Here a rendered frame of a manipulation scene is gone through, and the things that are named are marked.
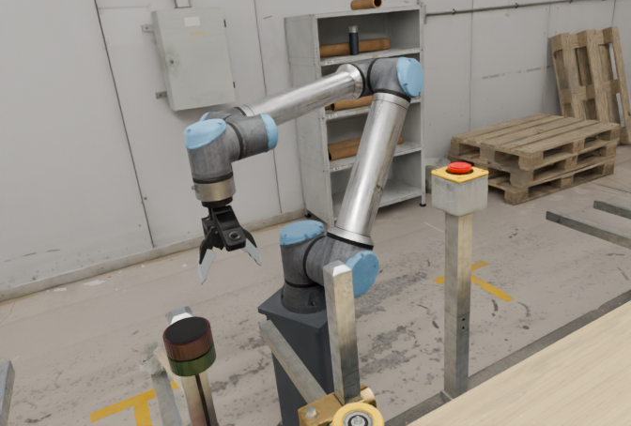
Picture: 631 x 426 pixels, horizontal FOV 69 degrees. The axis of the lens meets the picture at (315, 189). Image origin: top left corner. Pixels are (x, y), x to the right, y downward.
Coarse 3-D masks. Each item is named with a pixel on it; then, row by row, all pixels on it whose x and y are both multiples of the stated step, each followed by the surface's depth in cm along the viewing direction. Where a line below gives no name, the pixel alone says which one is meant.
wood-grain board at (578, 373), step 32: (608, 320) 88; (544, 352) 81; (576, 352) 81; (608, 352) 80; (512, 384) 75; (544, 384) 75; (576, 384) 74; (608, 384) 73; (448, 416) 70; (480, 416) 70; (512, 416) 69; (544, 416) 69; (576, 416) 68; (608, 416) 68
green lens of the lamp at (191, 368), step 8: (208, 352) 58; (168, 360) 58; (176, 360) 57; (192, 360) 57; (200, 360) 57; (208, 360) 58; (176, 368) 57; (184, 368) 57; (192, 368) 57; (200, 368) 58; (184, 376) 57
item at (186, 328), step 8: (184, 320) 60; (192, 320) 60; (200, 320) 60; (168, 328) 59; (176, 328) 59; (184, 328) 59; (192, 328) 59; (200, 328) 58; (168, 336) 58; (176, 336) 57; (184, 336) 57; (192, 336) 57; (200, 336) 57; (184, 360) 57; (200, 384) 61; (200, 392) 63; (208, 416) 67; (208, 424) 67
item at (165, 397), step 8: (152, 344) 100; (152, 352) 98; (152, 376) 91; (160, 376) 90; (160, 384) 88; (168, 384) 88; (160, 392) 86; (168, 392) 86; (160, 400) 84; (168, 400) 84; (160, 408) 83; (168, 408) 82; (176, 408) 82; (168, 416) 81; (176, 416) 81; (168, 424) 79; (176, 424) 79
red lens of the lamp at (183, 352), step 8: (208, 328) 59; (208, 336) 58; (168, 344) 56; (176, 344) 56; (184, 344) 56; (192, 344) 56; (200, 344) 57; (208, 344) 58; (168, 352) 57; (176, 352) 56; (184, 352) 56; (192, 352) 56; (200, 352) 57
